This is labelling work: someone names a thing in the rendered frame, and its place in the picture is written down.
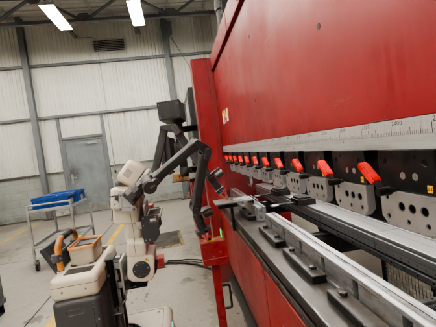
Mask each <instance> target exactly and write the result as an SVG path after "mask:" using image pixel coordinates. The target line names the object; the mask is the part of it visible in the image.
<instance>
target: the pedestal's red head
mask: <svg viewBox="0 0 436 327"><path fill-rule="evenodd" d="M220 229H221V228H220ZM221 232H222V233H223V234H224V232H223V231H222V229H221ZM225 237H226V236H225V234H224V240H223V239H222V237H221V236H217V237H212V238H214V239H215V240H214V241H210V242H209V243H207V242H205V241H204V240H205V239H200V240H199V244H200V253H201V257H202V262H203V265H204V267H209V266H213V265H219V264H224V263H228V253H227V247H226V239H225Z"/></svg>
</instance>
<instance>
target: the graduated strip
mask: <svg viewBox="0 0 436 327"><path fill-rule="evenodd" d="M430 132H436V114H429V115H421V116H416V117H408V118H403V119H395V120H391V121H383V122H378V123H370V124H366V125H358V126H352V127H345V128H337V129H332V130H324V131H319V132H311V133H307V134H299V135H294V136H286V137H281V138H273V139H265V140H260V141H252V142H248V143H240V144H235V145H227V146H223V149H237V148H245V147H261V146H269V145H285V144H294V143H309V142H318V141H333V140H342V139H358V138H373V137H382V136H397V135H406V134H421V133H430Z"/></svg>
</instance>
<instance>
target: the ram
mask: <svg viewBox="0 0 436 327"><path fill-rule="evenodd" d="M213 77H214V83H215V92H216V98H217V108H218V113H219V123H220V129H221V139H222V144H223V146H227V145H235V144H240V143H248V142H252V141H260V140H265V139H273V138H281V137H286V136H294V135H299V134H307V133H311V132H319V131H324V130H332V129H337V128H345V127H352V126H358V125H366V124H370V123H378V122H383V121H391V120H395V119H403V118H408V117H416V116H421V115H429V114H436V0H245V1H244V3H243V6H242V7H241V10H240V12H239V15H238V17H237V19H236V22H235V24H234V27H233V29H232V31H231V33H230V36H229V38H228V41H227V43H226V45H225V47H224V50H223V52H222V55H221V57H220V59H219V61H218V63H217V66H216V68H215V71H214V72H213ZM226 108H227V109H228V119H229V121H227V118H226V117H225V116H224V121H225V119H226V121H225V124H224V123H223V114H222V111H223V112H224V109H225V114H226ZM411 149H436V132H430V133H421V134H406V135H397V136H382V137H373V138H358V139H342V140H333V141H318V142H309V143H294V144H285V145H269V146H261V147H245V148H237V149H223V152H280V151H366V150H411Z"/></svg>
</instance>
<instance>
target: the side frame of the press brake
mask: <svg viewBox="0 0 436 327"><path fill-rule="evenodd" d="M189 68H190V73H191V83H192V88H193V98H194V103H195V113H196V118H197V128H198V133H199V140H200V141H202V142H204V143H205V144H207V145H208V146H209V147H211V148H212V155H211V159H210V160H209V162H208V169H209V170H210V172H212V171H213V170H215V169H217V168H218V167H219V168H220V169H221V170H222V171H223V172H224V175H223V176H222V177H221V178H220V179H218V178H216V177H215V178H216V179H217V181H218V182H219V183H220V184H221V185H222V186H223V187H224V188H225V189H226V192H227V195H230V188H236V189H238V190H240V191H242V192H243V193H244V194H246V195H247V196H249V197H250V195H252V196H253V197H254V195H257V193H256V192H257V191H256V187H255V185H256V184H261V183H266V182H264V181H262V179H261V180H258V179H255V178H253V176H252V183H253V184H252V187H250V186H249V185H248V183H247V178H246V175H242V174H241V173H237V172H235V171H231V168H230V163H226V162H227V161H226V159H225V157H224V156H226V155H227V157H228V156H229V152H223V144H222V139H221V129H220V123H219V113H218V108H217V98H216V92H215V83H214V77H213V72H214V71H211V67H210V58H198V59H191V60H190V65H189ZM228 161H230V160H229V157H228ZM207 179H208V178H207V177H206V178H205V187H206V196H207V202H208V205H209V206H210V207H211V208H212V211H213V215H212V216H210V226H211V231H212V237H217V236H221V233H220V228H221V229H222V231H223V226H222V220H221V209H219V210H218V208H217V206H216V205H215V204H214V203H213V200H219V199H222V197H221V196H219V195H218V194H217V193H216V192H215V189H214V188H213V187H212V185H211V184H210V183H209V182H208V181H207ZM277 214H278V215H280V216H282V217H283V218H285V219H287V220H288V221H290V222H291V223H292V218H291V212H284V213H277ZM219 265H220V271H221V280H222V283H223V282H229V281H230V277H232V276H235V275H234V272H233V270H232V268H231V265H230V262H229V260H228V263H224V264H219Z"/></svg>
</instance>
